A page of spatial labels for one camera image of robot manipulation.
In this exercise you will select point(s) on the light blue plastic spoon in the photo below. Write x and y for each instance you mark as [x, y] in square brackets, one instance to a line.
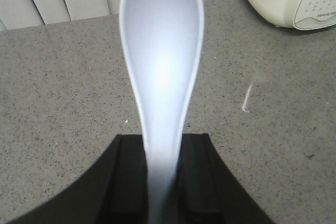
[162, 44]

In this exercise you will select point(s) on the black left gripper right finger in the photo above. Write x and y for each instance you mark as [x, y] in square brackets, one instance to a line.
[206, 191]

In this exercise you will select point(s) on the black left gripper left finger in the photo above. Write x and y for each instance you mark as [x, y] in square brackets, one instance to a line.
[112, 190]

